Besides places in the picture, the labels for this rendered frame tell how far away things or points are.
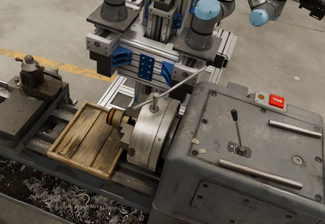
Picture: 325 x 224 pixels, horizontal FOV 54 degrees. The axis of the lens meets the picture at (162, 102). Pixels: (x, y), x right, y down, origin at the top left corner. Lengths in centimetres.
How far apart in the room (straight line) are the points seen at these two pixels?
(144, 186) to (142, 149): 27
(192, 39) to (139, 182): 76
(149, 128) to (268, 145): 44
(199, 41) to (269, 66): 224
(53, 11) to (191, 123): 313
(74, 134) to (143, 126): 48
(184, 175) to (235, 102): 38
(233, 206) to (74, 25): 303
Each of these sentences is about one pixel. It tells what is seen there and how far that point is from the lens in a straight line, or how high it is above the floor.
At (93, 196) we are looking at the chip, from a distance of 179.
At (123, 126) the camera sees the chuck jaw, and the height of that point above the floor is 111.
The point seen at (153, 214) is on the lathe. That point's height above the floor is 77.
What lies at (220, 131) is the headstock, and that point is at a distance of 121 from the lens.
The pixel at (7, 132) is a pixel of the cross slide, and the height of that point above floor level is 97.
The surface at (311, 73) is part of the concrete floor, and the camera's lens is 403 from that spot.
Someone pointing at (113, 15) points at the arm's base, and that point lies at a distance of 179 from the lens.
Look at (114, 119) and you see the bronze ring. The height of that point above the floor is 111.
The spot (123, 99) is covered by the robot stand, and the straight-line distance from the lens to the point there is 268.
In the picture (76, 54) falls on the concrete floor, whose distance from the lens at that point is 344.
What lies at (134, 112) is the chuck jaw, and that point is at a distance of 136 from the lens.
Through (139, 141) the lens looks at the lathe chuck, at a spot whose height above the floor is 116.
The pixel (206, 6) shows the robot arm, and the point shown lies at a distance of 162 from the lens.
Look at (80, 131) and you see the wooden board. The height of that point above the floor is 89.
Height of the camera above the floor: 215
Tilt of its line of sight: 46 degrees down
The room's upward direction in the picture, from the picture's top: 12 degrees clockwise
